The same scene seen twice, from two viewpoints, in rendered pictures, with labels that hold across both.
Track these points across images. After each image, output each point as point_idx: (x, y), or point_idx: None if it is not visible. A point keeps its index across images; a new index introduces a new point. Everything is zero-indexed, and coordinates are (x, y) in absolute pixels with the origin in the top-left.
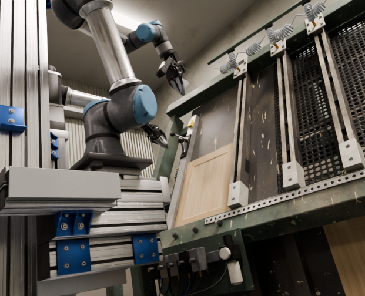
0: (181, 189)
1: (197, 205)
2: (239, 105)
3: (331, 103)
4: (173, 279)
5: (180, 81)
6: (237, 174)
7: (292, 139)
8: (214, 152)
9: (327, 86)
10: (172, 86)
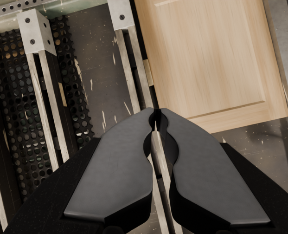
0: (274, 45)
1: (212, 9)
2: (174, 229)
3: None
4: None
5: (87, 159)
6: (124, 44)
7: (36, 94)
8: (217, 126)
9: None
10: (236, 160)
